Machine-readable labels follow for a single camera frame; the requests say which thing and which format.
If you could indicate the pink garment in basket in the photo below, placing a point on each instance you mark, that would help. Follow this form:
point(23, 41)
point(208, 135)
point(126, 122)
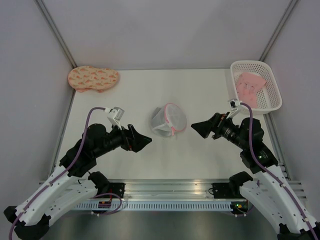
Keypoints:
point(247, 87)

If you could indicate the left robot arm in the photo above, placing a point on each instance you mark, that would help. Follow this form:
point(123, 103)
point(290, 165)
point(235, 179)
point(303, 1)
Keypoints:
point(72, 182)

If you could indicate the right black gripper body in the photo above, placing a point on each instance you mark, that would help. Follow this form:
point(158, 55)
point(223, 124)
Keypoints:
point(220, 120)

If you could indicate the white mesh laundry bag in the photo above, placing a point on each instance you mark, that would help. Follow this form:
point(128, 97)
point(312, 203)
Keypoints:
point(167, 120)

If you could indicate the white slotted cable duct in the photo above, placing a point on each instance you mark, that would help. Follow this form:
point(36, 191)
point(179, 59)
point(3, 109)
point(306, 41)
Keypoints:
point(219, 206)

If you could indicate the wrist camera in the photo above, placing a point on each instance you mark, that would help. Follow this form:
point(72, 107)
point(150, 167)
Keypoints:
point(235, 107)
point(114, 116)

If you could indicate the left aluminium frame post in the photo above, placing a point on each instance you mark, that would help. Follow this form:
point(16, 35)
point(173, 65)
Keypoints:
point(55, 31)

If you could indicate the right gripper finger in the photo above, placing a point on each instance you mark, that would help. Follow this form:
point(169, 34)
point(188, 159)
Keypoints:
point(203, 131)
point(204, 125)

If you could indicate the aluminium frame post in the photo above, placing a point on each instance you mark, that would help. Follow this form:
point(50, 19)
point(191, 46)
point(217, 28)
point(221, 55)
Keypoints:
point(279, 27)
point(55, 31)

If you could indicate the white plastic basket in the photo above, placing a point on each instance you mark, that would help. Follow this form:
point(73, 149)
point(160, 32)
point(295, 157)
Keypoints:
point(269, 97)

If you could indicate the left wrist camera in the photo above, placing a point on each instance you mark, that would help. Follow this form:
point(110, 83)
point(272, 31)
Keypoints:
point(114, 116)

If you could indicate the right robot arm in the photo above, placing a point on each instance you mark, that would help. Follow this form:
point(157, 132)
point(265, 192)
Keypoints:
point(266, 188)

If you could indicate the aluminium mounting rail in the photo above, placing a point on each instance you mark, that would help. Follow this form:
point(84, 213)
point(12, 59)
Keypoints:
point(168, 189)

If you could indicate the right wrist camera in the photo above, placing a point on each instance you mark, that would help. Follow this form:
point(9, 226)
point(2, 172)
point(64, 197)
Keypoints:
point(235, 107)

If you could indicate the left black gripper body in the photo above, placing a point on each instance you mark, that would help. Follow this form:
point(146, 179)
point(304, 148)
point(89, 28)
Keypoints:
point(126, 142)

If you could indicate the right aluminium frame post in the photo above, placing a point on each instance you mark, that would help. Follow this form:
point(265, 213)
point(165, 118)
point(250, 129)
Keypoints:
point(279, 27)

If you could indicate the carrot print fabric pouch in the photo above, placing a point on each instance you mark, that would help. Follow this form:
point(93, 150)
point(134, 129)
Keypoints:
point(85, 78)

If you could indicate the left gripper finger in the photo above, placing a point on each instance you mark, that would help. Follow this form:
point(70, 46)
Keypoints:
point(141, 142)
point(133, 132)

